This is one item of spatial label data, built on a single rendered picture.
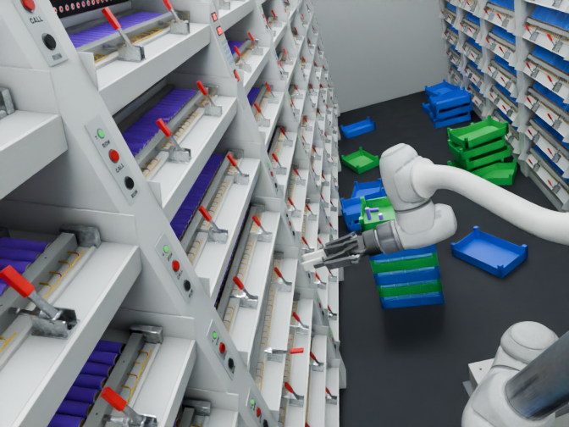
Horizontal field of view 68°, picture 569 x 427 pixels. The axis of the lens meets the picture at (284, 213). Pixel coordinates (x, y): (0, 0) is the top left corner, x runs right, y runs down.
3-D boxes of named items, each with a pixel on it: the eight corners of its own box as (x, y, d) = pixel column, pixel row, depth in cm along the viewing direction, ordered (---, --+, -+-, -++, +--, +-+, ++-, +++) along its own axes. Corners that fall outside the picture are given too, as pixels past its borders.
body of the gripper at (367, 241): (384, 259, 118) (353, 268, 121) (382, 241, 125) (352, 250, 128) (376, 239, 114) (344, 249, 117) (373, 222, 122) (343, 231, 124)
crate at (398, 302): (439, 275, 221) (438, 263, 217) (444, 303, 204) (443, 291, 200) (382, 282, 230) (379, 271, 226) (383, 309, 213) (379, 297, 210)
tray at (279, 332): (296, 268, 149) (299, 246, 144) (276, 434, 98) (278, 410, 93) (240, 261, 150) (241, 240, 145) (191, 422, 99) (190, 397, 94)
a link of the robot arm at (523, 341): (574, 375, 121) (577, 322, 111) (550, 424, 112) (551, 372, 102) (515, 351, 133) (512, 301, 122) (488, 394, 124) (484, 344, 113)
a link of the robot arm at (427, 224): (403, 242, 124) (389, 203, 121) (457, 227, 119) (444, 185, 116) (406, 258, 114) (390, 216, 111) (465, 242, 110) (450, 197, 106)
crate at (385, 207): (427, 199, 197) (424, 185, 194) (431, 224, 181) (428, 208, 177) (363, 209, 207) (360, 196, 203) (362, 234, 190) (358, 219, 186)
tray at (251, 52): (269, 58, 179) (271, 23, 172) (243, 102, 128) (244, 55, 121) (223, 53, 180) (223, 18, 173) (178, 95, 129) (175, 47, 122)
